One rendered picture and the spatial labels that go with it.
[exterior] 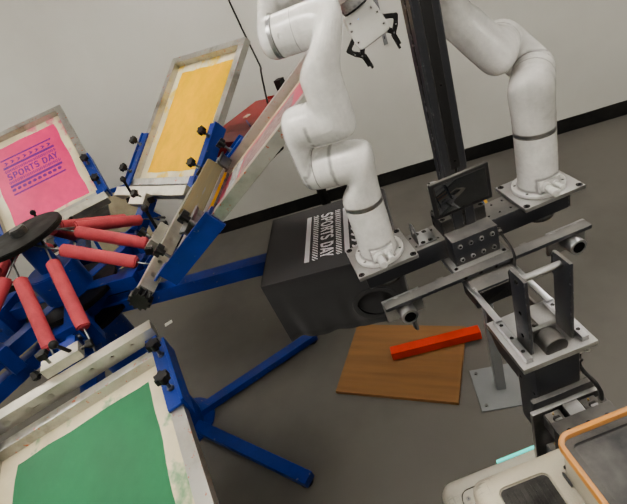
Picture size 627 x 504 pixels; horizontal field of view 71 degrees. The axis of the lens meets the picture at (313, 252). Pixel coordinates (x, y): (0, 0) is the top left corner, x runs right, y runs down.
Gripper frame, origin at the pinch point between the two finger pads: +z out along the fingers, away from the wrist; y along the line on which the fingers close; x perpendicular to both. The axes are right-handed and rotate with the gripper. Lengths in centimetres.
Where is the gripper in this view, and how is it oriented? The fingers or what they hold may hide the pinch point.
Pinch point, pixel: (384, 54)
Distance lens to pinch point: 142.5
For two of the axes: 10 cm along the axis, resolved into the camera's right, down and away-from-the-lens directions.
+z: 6.0, 6.6, 4.6
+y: 8.0, -4.7, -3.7
